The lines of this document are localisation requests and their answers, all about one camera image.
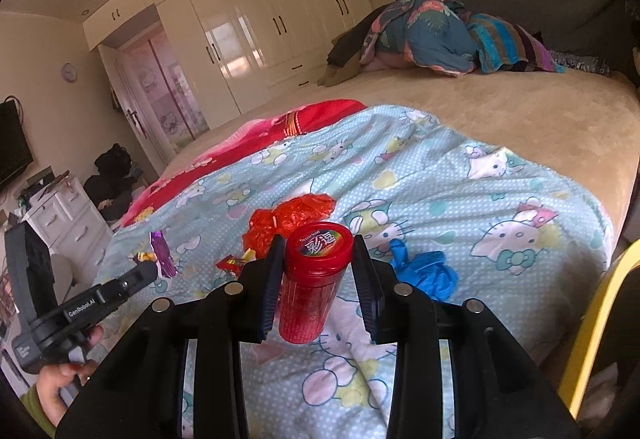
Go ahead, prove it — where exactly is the pink cat print glass door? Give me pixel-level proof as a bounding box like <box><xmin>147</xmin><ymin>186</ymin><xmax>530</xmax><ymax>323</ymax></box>
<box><xmin>120</xmin><ymin>26</ymin><xmax>211</xmax><ymax>152</ymax></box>

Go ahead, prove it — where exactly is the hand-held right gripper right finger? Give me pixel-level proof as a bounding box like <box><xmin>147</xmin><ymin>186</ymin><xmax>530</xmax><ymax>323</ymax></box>
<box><xmin>350</xmin><ymin>234</ymin><xmax>583</xmax><ymax>439</ymax></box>

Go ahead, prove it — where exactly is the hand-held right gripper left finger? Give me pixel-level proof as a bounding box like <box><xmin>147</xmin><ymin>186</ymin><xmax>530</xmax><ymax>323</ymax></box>
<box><xmin>55</xmin><ymin>234</ymin><xmax>288</xmax><ymax>439</ymax></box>

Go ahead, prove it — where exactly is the light blue cat print blanket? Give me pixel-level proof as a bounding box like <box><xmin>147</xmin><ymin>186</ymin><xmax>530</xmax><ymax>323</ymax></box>
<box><xmin>95</xmin><ymin>104</ymin><xmax>613</xmax><ymax>439</ymax></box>

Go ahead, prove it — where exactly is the black television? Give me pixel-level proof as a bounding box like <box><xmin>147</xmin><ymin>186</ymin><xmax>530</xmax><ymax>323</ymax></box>
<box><xmin>0</xmin><ymin>95</ymin><xmax>35</xmax><ymax>192</ymax></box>

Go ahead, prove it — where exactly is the white room door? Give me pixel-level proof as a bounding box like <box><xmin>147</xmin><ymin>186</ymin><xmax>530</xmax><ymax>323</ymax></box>
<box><xmin>97</xmin><ymin>44</ymin><xmax>176</xmax><ymax>175</ymax></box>

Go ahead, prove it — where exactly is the red plastic bag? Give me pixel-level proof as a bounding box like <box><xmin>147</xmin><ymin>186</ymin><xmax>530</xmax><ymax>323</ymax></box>
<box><xmin>242</xmin><ymin>193</ymin><xmax>337</xmax><ymax>265</ymax></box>

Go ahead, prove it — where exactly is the cream wardrobe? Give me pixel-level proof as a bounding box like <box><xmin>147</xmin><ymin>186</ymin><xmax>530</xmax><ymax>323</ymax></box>
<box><xmin>82</xmin><ymin>0</ymin><xmax>373</xmax><ymax>130</ymax></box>

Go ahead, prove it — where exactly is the red pink blanket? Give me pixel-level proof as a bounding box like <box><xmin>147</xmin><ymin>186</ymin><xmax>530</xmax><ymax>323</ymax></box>
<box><xmin>120</xmin><ymin>98</ymin><xmax>368</xmax><ymax>227</ymax></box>

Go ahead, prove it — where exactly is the white dresser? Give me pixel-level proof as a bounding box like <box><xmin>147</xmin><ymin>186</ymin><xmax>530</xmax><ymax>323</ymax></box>
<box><xmin>20</xmin><ymin>176</ymin><xmax>113</xmax><ymax>270</ymax></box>

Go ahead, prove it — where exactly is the small red wrapper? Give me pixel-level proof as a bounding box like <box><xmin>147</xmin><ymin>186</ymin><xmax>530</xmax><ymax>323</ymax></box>
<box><xmin>215</xmin><ymin>255</ymin><xmax>251</xmax><ymax>277</ymax></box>

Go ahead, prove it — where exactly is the person's left hand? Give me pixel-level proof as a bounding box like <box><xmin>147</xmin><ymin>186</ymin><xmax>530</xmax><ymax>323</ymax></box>
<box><xmin>39</xmin><ymin>325</ymin><xmax>105</xmax><ymax>425</ymax></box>

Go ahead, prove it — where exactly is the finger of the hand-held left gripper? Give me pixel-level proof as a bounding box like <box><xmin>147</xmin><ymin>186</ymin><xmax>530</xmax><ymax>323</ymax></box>
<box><xmin>116</xmin><ymin>262</ymin><xmax>158</xmax><ymax>302</ymax></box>

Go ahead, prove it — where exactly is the red plastic candy jar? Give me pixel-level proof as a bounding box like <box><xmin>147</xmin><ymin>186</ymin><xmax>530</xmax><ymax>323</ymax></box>
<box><xmin>277</xmin><ymin>220</ymin><xmax>355</xmax><ymax>345</ymax></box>

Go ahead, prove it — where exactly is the beige bed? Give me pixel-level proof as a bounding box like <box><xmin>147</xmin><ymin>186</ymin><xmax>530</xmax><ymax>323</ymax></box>
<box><xmin>165</xmin><ymin>64</ymin><xmax>640</xmax><ymax>240</ymax></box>

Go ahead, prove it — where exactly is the yellow rimmed waste bin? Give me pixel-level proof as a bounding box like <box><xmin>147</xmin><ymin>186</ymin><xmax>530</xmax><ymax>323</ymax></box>
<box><xmin>557</xmin><ymin>239</ymin><xmax>640</xmax><ymax>420</ymax></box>

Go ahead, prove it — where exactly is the striped blue towel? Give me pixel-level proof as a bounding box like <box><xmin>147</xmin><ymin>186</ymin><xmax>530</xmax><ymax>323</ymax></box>
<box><xmin>467</xmin><ymin>12</ymin><xmax>566</xmax><ymax>75</ymax></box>

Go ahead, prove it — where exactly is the person's left forearm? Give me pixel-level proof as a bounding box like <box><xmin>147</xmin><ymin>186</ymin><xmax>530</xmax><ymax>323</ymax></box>
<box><xmin>20</xmin><ymin>384</ymin><xmax>56</xmax><ymax>437</ymax></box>

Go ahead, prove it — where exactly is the purple foil wrapper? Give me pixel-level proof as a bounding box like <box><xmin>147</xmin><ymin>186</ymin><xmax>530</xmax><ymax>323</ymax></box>
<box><xmin>149</xmin><ymin>230</ymin><xmax>180</xmax><ymax>279</ymax></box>

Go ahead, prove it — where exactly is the blue rubber glove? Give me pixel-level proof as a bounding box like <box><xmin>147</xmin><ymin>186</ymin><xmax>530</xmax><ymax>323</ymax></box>
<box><xmin>389</xmin><ymin>239</ymin><xmax>459</xmax><ymax>302</ymax></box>

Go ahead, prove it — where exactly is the grey patterned cloth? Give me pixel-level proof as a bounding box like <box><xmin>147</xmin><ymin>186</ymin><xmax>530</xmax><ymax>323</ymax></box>
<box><xmin>547</xmin><ymin>50</ymin><xmax>613</xmax><ymax>76</ymax></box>

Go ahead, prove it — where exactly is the dark olive cloth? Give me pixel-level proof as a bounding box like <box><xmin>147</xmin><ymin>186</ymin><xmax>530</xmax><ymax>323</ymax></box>
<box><xmin>317</xmin><ymin>16</ymin><xmax>381</xmax><ymax>87</ymax></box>

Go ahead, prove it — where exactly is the floral blue quilt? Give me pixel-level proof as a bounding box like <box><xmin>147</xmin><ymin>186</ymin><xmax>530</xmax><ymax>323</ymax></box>
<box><xmin>357</xmin><ymin>0</ymin><xmax>481</xmax><ymax>76</ymax></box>

